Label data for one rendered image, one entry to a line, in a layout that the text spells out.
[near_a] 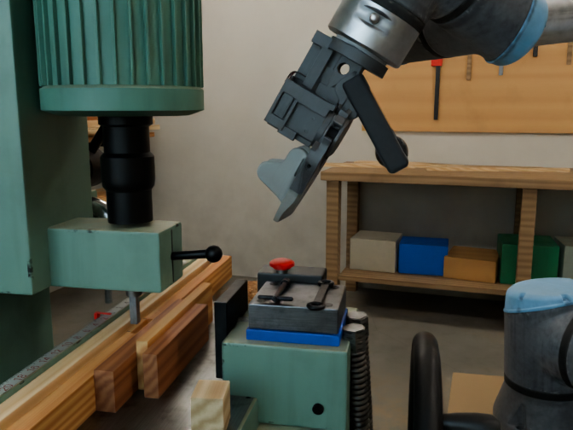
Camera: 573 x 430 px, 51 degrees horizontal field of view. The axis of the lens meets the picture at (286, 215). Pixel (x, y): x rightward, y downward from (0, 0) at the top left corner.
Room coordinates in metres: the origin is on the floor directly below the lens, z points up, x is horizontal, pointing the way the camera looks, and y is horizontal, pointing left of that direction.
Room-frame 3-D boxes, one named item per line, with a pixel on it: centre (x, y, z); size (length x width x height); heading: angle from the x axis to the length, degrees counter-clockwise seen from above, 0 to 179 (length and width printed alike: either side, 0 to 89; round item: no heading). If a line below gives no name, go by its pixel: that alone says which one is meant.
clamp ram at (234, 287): (0.66, 0.03, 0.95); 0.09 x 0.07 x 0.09; 169
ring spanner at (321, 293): (0.62, -0.04, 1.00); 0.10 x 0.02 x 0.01; 169
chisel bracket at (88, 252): (0.68, 0.20, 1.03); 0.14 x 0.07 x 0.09; 79
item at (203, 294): (0.71, 0.13, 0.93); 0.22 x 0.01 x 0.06; 169
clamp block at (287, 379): (0.65, -0.01, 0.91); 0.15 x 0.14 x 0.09; 169
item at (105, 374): (0.67, 0.16, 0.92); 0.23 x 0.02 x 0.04; 169
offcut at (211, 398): (0.53, 0.07, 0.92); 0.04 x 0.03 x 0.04; 176
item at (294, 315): (0.65, -0.01, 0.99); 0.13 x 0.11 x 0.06; 169
